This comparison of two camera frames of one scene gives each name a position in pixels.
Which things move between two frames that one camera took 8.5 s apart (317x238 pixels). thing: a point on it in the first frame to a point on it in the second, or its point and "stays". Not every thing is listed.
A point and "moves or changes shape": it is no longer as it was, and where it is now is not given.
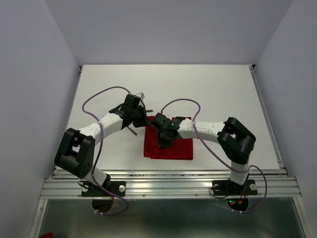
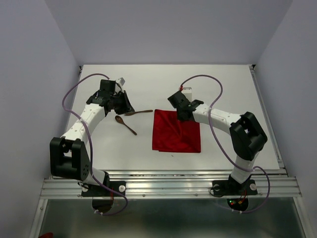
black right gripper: [164, 144] to [178, 117]
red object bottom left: [48, 235] stays
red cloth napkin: [182, 148] moves or changes shape
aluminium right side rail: [253, 68] stays
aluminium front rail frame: [272, 182] stays
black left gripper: [144, 121] to [127, 107]
